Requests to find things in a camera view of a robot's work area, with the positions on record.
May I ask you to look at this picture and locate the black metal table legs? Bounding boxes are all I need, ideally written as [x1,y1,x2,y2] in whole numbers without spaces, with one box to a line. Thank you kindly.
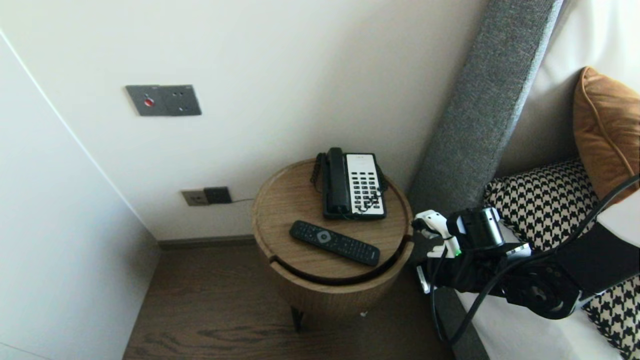
[290,305,311,332]

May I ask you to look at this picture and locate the beige wall socket plate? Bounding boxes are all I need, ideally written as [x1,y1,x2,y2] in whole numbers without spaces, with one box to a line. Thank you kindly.
[181,189,208,207]

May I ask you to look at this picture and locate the dark grey wall power socket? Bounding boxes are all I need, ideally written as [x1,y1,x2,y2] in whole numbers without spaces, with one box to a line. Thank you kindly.
[203,186,233,205]

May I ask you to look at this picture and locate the grey wall switch panel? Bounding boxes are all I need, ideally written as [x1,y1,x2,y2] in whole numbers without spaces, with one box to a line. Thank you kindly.
[125,84,203,117]

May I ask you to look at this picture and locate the black coiled telephone cord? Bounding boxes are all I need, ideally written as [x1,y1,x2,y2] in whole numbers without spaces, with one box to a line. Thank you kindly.
[310,152,389,221]

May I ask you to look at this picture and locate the grey upholstered bed frame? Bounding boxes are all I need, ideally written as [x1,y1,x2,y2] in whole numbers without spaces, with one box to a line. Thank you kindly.
[417,260,491,360]

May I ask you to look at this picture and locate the black TV remote control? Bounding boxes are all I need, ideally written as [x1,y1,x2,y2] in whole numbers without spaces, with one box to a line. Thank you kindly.
[289,220,381,267]

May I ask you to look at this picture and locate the round wooden bedside table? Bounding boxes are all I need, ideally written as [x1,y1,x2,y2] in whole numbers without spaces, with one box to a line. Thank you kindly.
[251,159,415,317]
[260,235,416,317]

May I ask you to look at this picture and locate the brown wooden baseboard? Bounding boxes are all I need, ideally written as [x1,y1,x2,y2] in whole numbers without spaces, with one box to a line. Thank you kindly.
[157,235,257,252]

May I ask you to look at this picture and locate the brown velvet pillow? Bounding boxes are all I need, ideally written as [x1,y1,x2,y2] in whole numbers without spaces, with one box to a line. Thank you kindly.
[573,66,640,206]

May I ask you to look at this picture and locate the grey fabric headboard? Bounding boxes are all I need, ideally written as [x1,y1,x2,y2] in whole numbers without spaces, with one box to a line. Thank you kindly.
[406,0,563,266]

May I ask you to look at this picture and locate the black telephone handset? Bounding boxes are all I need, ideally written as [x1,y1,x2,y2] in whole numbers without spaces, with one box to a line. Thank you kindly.
[325,147,352,216]

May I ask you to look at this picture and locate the black and white desk telephone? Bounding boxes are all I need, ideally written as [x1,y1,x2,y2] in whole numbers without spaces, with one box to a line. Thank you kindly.
[320,147,389,221]

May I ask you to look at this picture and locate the black white houndstooth pillow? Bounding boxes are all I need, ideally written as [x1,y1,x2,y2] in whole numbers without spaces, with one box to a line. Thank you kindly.
[482,157,640,358]

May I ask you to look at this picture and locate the white bed pillow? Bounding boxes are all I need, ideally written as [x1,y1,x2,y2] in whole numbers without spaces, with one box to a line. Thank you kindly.
[495,0,640,177]

